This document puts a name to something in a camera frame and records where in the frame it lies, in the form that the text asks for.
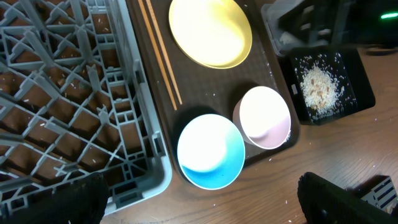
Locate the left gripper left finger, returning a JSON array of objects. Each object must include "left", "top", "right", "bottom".
[{"left": 1, "top": 172, "right": 109, "bottom": 224}]

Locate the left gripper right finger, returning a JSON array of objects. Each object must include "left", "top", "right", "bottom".
[{"left": 297, "top": 172, "right": 397, "bottom": 223}]

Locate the pale pink bowl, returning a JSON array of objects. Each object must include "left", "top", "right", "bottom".
[{"left": 233, "top": 86, "right": 292, "bottom": 150}]

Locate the rice food scraps pile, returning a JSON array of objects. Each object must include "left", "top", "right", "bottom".
[{"left": 294, "top": 54, "right": 357, "bottom": 121}]

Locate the yellow round plate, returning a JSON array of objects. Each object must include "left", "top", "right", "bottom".
[{"left": 169, "top": 0, "right": 253, "bottom": 69}]

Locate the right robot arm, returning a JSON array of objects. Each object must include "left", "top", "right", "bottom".
[{"left": 278, "top": 0, "right": 397, "bottom": 48}]

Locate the black rectangular waste tray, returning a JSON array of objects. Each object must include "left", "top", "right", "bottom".
[{"left": 279, "top": 47, "right": 376, "bottom": 126}]

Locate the grey plastic dish rack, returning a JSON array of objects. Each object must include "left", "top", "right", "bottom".
[{"left": 1, "top": 0, "right": 172, "bottom": 218}]

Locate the light blue bowl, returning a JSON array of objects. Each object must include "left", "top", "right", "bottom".
[{"left": 177, "top": 114, "right": 246, "bottom": 190}]

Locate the dark brown serving tray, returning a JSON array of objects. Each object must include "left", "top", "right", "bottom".
[{"left": 126, "top": 0, "right": 300, "bottom": 179}]

